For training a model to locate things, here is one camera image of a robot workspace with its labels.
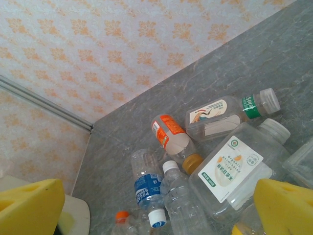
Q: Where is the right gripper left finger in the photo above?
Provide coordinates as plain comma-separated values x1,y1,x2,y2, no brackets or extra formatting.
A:
0,178,66,235

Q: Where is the square bottle white label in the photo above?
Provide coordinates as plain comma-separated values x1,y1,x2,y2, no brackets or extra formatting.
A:
188,118,291,222

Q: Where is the orange label gold cap bottle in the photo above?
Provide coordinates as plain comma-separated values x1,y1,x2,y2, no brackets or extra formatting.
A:
151,114,204,175

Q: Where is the flat bottle green neck label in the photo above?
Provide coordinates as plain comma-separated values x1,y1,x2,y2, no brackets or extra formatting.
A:
185,88,281,143

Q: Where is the clear ribbed white cap bottle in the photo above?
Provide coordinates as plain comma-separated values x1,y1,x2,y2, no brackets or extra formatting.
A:
160,160,210,235

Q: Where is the blue label plastic bottle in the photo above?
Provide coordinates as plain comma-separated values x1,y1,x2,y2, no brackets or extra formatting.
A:
130,148,169,229

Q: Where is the clear bottle pale green cap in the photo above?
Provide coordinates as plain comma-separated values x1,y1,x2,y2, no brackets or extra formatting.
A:
282,137,313,189

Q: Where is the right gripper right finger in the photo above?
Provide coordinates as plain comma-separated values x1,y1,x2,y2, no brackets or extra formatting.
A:
253,178,313,235

